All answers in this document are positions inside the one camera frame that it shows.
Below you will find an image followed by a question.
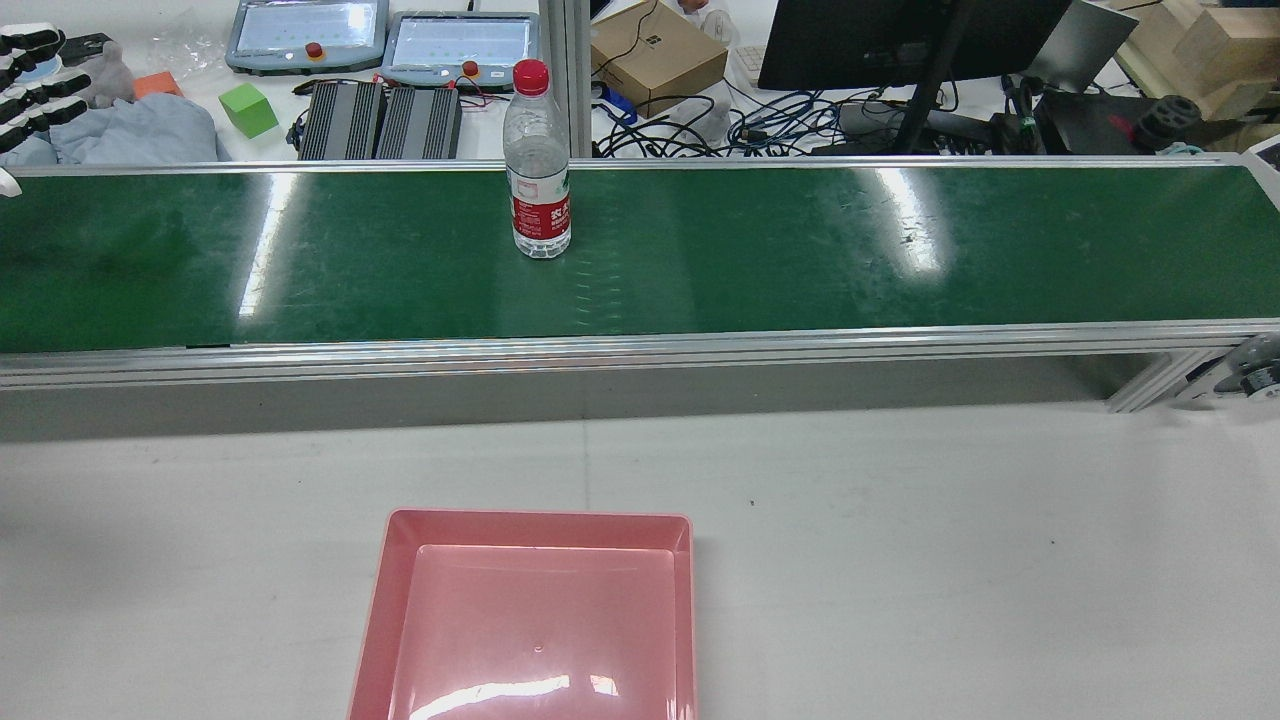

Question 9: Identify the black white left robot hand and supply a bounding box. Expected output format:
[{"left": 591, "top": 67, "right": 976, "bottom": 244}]
[{"left": 0, "top": 28, "right": 93, "bottom": 198}]

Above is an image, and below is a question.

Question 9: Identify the pink plastic basket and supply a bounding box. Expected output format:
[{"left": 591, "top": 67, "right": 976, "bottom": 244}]
[{"left": 348, "top": 508, "right": 698, "bottom": 720}]

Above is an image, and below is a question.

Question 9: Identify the grey plush toy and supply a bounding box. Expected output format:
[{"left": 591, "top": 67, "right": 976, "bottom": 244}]
[{"left": 75, "top": 40, "right": 137, "bottom": 109}]

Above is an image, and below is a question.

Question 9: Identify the blue grey cloth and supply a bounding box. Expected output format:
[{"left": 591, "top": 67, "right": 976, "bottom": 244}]
[{"left": 10, "top": 92, "right": 223, "bottom": 166}]

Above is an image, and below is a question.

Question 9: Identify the clear plastic bag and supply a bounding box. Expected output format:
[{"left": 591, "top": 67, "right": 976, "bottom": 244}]
[{"left": 148, "top": 18, "right": 229, "bottom": 79}]

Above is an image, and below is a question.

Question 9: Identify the green foam cube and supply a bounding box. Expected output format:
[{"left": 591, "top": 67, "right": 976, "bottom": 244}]
[{"left": 218, "top": 83, "right": 280, "bottom": 139}]

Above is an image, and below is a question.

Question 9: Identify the grey teach pendant tablet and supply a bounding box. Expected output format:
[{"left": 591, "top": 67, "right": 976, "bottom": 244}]
[
  {"left": 380, "top": 12, "right": 542, "bottom": 93},
  {"left": 225, "top": 0, "right": 390, "bottom": 76}
]

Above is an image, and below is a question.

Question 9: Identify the black finned metal box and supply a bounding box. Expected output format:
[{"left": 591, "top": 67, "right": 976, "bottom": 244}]
[
  {"left": 377, "top": 86, "right": 464, "bottom": 161},
  {"left": 297, "top": 82, "right": 387, "bottom": 161}
]

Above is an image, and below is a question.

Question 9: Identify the clear water bottle red cap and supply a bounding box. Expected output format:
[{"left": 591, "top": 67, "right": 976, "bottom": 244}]
[{"left": 502, "top": 59, "right": 573, "bottom": 261}]

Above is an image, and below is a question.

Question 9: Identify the brown cardboard box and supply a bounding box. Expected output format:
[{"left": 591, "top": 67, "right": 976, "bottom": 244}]
[{"left": 590, "top": 0, "right": 729, "bottom": 117}]

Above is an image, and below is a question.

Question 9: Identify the crumpled clear plastic wrap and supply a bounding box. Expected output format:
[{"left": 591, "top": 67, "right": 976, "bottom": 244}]
[{"left": 688, "top": 95, "right": 737, "bottom": 143}]

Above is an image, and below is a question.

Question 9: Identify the black computer monitor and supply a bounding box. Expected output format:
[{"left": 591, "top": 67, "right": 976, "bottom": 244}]
[{"left": 757, "top": 0, "right": 1073, "bottom": 92}]

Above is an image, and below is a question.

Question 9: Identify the black rectangular device box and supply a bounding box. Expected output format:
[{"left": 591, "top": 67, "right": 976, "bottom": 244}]
[{"left": 1035, "top": 90, "right": 1141, "bottom": 156}]

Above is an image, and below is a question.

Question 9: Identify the grey flat panel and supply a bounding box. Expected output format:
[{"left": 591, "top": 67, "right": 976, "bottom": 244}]
[{"left": 1022, "top": 0, "right": 1140, "bottom": 94}]

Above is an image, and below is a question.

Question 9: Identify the light wooden block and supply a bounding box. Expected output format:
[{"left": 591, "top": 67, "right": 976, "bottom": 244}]
[{"left": 1113, "top": 0, "right": 1206, "bottom": 101}]

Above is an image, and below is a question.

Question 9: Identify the black round knob device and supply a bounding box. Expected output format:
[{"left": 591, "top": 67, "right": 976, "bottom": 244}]
[{"left": 1133, "top": 95, "right": 1203, "bottom": 151}]

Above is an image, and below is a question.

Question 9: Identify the light wooden box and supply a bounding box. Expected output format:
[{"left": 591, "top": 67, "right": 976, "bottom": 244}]
[{"left": 1172, "top": 8, "right": 1280, "bottom": 93}]

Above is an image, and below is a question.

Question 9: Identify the grey conveyor motor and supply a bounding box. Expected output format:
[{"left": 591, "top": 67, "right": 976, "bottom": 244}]
[{"left": 1195, "top": 333, "right": 1280, "bottom": 401}]

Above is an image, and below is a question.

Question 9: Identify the aluminium profile post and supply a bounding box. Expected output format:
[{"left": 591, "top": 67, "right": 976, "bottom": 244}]
[{"left": 540, "top": 0, "right": 593, "bottom": 159}]

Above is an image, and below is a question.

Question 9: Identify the blue lanyard with badge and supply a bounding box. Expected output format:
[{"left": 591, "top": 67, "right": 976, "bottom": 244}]
[{"left": 592, "top": 82, "right": 637, "bottom": 127}]

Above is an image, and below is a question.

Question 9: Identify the black cable over cardboard box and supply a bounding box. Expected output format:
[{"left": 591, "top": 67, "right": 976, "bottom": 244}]
[{"left": 592, "top": 0, "right": 661, "bottom": 77}]

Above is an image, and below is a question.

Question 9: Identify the green conveyor belt aluminium frame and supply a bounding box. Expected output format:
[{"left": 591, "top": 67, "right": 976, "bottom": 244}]
[{"left": 0, "top": 155, "right": 1280, "bottom": 413}]

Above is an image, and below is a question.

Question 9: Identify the blue cable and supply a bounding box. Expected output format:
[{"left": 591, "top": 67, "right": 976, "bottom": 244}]
[{"left": 728, "top": 90, "right": 853, "bottom": 151}]

